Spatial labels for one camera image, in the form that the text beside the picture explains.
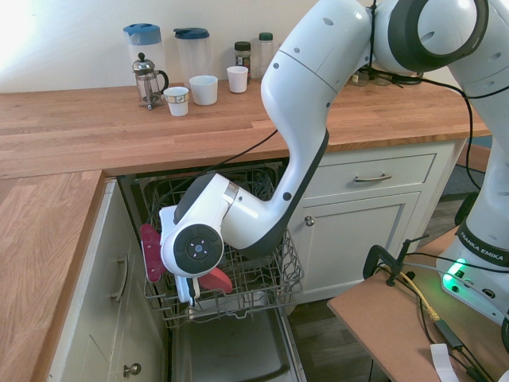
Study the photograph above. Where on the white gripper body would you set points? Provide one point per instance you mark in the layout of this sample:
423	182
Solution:
183	290

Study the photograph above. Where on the red round plate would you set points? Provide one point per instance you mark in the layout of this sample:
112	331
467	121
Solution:
150	254

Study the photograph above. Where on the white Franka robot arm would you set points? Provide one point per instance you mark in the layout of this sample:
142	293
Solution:
302	79

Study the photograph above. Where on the dishwasher with open door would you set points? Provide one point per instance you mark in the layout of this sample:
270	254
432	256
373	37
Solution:
230	350

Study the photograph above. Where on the round metal cabinet knob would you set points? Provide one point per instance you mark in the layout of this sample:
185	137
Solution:
309	221
132	370

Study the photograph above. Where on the white cup yellow blue band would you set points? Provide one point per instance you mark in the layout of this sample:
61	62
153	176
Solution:
176	102

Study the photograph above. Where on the black C-clamp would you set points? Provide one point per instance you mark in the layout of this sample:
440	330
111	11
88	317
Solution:
374	258

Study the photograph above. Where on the large plain white mug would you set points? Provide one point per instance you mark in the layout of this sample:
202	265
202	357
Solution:
203	91

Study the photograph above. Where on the wooden robot mounting board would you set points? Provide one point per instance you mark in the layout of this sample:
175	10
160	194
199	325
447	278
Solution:
381	318

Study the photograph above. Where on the glass French press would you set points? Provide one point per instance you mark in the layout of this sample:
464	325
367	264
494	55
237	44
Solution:
148	85

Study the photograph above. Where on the small ribbed white cup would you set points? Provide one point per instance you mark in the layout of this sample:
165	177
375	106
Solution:
237	80

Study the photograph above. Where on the clear pitcher dark blue lid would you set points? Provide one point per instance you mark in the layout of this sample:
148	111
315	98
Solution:
191	55

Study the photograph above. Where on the spice jar black lid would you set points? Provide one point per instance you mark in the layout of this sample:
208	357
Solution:
242	57

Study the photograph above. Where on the clear pitcher light blue lid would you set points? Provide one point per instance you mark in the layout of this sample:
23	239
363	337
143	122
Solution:
143	47

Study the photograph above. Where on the clear jar green lid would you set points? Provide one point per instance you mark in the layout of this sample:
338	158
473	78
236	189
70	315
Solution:
265	55

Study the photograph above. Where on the white paper strip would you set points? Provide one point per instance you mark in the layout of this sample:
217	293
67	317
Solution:
443	362

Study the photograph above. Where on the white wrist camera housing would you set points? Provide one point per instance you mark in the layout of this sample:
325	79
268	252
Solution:
168	221

